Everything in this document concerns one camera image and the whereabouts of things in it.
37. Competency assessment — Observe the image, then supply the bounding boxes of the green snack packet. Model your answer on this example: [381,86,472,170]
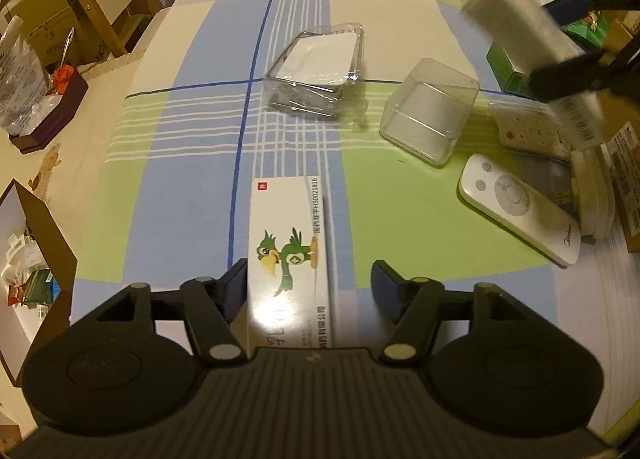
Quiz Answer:
[564,8,612,48]

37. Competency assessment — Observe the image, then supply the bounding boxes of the cardboard box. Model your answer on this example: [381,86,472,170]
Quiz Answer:
[9,0,77,66]

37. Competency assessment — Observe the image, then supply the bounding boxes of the white box with green parrot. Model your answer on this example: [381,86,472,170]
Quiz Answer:
[246,175,346,355]

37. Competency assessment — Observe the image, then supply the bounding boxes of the orange toy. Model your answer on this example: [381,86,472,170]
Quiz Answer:
[52,66,77,92]

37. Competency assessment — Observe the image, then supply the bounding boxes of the yellow printed box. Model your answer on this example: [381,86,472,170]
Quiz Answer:
[599,123,640,255]

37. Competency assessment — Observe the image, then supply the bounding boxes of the maroon tray box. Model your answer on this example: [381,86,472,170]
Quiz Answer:
[10,70,90,154]

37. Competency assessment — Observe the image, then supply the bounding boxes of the white plate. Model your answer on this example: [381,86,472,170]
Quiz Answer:
[569,144,617,241]

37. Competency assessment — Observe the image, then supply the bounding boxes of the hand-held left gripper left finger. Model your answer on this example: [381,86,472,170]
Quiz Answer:
[70,258,252,368]

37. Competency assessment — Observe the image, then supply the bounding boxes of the open brown box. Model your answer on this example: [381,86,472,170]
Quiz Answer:
[0,179,79,390]

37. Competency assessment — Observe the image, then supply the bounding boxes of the white remote control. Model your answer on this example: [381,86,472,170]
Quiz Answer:
[457,154,583,268]

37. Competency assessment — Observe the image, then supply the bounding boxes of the blue object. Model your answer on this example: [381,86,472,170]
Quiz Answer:
[544,0,592,28]

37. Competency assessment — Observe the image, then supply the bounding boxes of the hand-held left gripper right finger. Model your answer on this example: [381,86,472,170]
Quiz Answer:
[371,260,557,367]

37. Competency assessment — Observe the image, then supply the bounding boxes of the long white box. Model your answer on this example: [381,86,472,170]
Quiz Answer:
[457,0,607,153]

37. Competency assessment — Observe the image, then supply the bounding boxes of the clear square plastic box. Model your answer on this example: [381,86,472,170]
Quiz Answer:
[378,58,481,168]

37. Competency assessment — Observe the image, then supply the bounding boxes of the clear plastic bag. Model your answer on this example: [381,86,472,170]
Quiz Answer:
[0,18,53,136]

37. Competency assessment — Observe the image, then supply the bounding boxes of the clear rectangular plastic container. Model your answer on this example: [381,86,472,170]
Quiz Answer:
[262,22,369,121]

